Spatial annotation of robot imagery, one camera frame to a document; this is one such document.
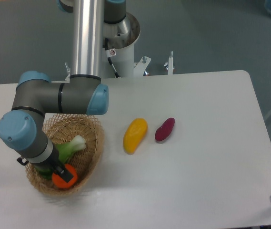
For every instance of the orange toy fruit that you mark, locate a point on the orange toy fruit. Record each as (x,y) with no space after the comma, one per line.
(61,183)

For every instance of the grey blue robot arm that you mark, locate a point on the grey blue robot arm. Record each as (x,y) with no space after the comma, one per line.
(36,95)

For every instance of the purple sweet potato toy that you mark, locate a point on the purple sweet potato toy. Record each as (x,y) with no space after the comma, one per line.
(164,131)

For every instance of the yellow mango toy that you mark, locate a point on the yellow mango toy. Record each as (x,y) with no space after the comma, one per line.
(134,135)

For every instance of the green bok choy toy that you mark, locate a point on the green bok choy toy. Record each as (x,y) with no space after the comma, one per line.
(66,152)

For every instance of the woven wicker basket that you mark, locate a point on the woven wicker basket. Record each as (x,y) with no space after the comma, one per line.
(62,128)

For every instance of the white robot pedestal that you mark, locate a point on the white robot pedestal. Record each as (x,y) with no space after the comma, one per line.
(105,49)

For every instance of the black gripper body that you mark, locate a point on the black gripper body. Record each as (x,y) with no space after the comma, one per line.
(48,161)

